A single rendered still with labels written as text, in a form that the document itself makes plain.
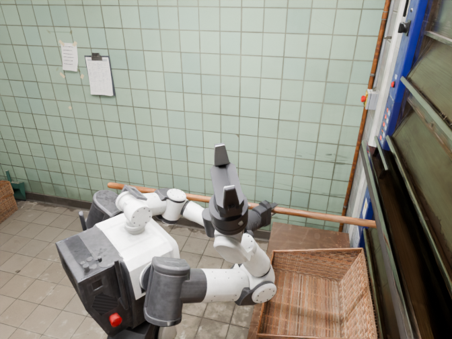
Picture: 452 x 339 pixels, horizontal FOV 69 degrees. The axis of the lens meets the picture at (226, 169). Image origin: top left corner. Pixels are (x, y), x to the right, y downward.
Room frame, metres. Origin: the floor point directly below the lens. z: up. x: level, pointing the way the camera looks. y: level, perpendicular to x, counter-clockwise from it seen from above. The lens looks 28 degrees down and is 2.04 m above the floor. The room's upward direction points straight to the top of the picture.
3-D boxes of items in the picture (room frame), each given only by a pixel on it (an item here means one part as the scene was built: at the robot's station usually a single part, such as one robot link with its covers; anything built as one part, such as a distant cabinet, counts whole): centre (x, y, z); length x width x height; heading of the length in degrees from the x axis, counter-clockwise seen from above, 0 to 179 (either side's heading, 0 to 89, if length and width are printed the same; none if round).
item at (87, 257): (0.77, 0.32, 1.26); 0.34 x 0.30 x 0.36; 40
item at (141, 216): (0.80, 0.27, 1.46); 0.10 x 0.07 x 0.09; 40
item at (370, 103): (1.96, -0.88, 1.46); 0.10 x 0.07 x 0.10; 165
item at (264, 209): (1.14, -0.13, 1.19); 0.12 x 0.10 x 0.13; 130
